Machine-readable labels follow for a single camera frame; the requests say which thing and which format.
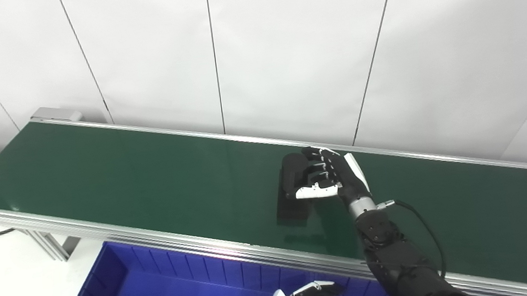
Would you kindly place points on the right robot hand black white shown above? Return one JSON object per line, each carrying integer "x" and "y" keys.
{"x": 348, "y": 178}

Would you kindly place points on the black cylinder-on-block part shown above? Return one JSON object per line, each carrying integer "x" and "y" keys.
{"x": 293, "y": 210}

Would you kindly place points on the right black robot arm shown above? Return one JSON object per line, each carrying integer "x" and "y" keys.
{"x": 400, "y": 260}

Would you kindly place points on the green conveyor belt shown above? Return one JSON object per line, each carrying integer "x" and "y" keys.
{"x": 156, "y": 238}
{"x": 151, "y": 188}

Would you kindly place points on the aluminium conveyor leg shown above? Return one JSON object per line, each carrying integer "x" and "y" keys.
{"x": 45, "y": 246}

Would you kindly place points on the grey conveyor end housing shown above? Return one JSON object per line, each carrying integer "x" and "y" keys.
{"x": 54, "y": 114}

